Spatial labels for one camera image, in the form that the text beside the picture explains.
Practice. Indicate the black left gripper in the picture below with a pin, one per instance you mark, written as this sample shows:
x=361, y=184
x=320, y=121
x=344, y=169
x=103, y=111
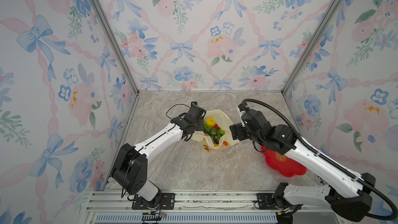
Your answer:
x=201, y=127

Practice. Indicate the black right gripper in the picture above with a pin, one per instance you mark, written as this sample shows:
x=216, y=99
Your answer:
x=238, y=127

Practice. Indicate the pale yellow plastic bag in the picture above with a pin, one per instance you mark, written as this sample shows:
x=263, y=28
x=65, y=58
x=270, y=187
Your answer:
x=215, y=143

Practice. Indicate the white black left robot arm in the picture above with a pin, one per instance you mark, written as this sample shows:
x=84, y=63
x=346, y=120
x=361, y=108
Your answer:
x=130, y=169

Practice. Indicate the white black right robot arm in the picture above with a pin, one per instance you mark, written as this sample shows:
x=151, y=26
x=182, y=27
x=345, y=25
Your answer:
x=343, y=193

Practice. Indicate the yellow fruit in bag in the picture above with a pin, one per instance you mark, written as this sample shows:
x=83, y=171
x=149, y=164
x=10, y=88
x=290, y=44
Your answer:
x=210, y=122

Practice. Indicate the red flower-shaped plate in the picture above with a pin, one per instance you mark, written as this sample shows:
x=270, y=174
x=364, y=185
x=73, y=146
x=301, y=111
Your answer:
x=282, y=164

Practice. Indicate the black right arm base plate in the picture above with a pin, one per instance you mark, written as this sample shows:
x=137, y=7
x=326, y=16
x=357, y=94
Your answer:
x=271, y=201

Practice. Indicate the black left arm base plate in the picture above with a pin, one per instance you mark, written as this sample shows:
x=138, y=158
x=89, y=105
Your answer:
x=162, y=201

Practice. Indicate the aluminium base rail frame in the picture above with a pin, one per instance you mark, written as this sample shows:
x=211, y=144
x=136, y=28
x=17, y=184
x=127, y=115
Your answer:
x=198, y=207

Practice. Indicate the aluminium corner frame post right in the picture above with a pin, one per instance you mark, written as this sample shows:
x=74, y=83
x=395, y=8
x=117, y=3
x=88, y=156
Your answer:
x=319, y=31

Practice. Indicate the aluminium corner frame post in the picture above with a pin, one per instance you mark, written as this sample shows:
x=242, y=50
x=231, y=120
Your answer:
x=106, y=27
x=319, y=31

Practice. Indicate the aluminium corner frame post left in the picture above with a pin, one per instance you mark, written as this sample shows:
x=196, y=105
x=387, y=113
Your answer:
x=106, y=27

